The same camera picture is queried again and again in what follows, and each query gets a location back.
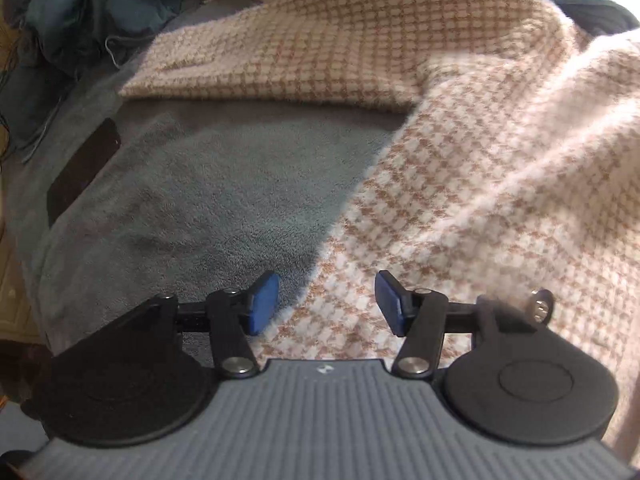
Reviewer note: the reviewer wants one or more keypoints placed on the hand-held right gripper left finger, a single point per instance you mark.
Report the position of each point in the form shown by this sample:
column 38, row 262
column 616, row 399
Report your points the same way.
column 264, row 302

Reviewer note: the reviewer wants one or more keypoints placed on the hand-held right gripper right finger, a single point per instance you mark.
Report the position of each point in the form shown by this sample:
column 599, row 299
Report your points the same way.
column 390, row 300

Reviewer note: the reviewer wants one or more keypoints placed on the pink houndstooth sweater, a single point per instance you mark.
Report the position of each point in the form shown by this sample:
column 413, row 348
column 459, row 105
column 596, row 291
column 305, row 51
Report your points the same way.
column 475, row 135

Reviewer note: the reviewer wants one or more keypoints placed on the grey bed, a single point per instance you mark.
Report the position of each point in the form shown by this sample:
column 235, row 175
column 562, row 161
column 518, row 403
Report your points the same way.
column 200, row 185

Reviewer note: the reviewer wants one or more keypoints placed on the teal duvet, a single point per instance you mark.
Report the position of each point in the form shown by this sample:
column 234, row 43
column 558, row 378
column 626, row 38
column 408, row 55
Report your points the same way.
column 100, row 10

